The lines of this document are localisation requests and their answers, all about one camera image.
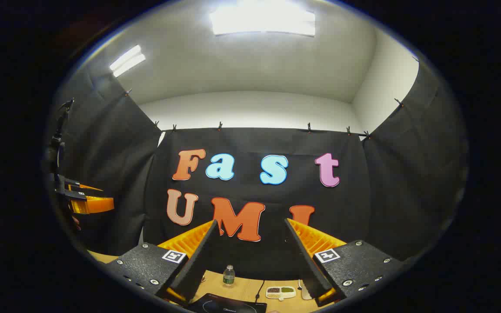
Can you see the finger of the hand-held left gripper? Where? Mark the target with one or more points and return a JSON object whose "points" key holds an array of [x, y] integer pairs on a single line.
{"points": [[83, 188], [98, 204]]}

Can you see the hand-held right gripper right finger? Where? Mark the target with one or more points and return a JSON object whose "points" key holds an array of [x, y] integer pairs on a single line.
{"points": [[305, 261]]}

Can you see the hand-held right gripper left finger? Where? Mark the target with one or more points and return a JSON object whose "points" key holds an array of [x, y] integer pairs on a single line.
{"points": [[200, 261]]}

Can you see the black induction cooktop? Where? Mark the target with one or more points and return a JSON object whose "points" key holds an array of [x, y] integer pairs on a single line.
{"points": [[224, 304]]}

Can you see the clear plastic water bottle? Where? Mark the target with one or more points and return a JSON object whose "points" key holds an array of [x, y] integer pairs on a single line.
{"points": [[228, 278]]}

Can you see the white toaster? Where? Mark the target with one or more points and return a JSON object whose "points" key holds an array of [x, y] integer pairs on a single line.
{"points": [[306, 294]]}

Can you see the white divided seasoning dish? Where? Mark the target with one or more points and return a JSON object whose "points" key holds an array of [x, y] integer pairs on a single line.
{"points": [[281, 292]]}

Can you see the black backdrop cloth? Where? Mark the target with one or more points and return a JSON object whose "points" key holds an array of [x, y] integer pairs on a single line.
{"points": [[255, 148]]}

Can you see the ceiling light panel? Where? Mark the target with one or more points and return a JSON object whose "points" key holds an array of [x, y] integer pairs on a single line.
{"points": [[262, 19], [127, 61]]}

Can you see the row of black cloth clips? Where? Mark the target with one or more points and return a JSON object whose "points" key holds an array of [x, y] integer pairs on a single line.
{"points": [[220, 126]]}

